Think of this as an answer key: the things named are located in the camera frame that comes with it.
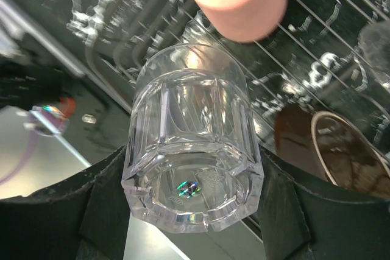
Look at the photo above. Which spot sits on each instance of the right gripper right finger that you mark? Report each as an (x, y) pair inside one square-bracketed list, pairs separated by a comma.
[(304, 217)]

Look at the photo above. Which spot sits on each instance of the red floral lacquer bowl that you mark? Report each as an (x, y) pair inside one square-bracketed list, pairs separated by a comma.
[(330, 148)]

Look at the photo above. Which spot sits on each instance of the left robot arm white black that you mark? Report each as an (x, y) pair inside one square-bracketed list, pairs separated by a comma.
[(25, 86)]

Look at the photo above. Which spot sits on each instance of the clear drinking glass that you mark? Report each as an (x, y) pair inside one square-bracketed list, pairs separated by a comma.
[(192, 161)]

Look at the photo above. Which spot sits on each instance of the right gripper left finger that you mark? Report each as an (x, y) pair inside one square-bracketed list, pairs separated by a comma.
[(85, 216)]

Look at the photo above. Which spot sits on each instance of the clear glass plate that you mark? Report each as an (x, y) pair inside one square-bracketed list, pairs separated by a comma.
[(374, 42)]

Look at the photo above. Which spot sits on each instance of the wire dish rack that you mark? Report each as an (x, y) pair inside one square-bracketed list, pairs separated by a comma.
[(313, 58)]

